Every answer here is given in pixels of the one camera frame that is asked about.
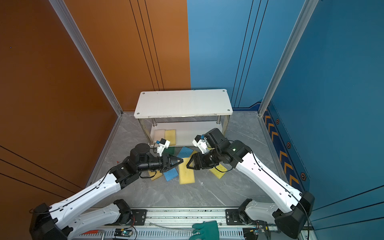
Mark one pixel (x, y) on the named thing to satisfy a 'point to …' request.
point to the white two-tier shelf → (179, 116)
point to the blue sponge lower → (170, 174)
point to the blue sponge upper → (185, 152)
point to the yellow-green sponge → (217, 173)
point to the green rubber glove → (207, 230)
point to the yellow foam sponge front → (170, 135)
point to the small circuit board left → (123, 232)
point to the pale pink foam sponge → (159, 134)
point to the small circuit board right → (250, 233)
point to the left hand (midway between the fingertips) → (183, 161)
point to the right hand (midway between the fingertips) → (190, 166)
